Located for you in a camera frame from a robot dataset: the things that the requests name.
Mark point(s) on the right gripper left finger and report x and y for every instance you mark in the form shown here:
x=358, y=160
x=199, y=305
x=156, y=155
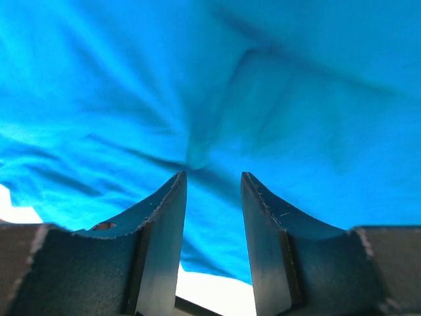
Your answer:
x=126, y=265

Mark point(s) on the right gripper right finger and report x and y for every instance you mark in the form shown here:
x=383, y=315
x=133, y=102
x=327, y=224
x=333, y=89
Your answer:
x=303, y=266

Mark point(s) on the blue t shirt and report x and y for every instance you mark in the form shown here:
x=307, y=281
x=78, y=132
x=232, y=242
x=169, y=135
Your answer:
x=103, y=101

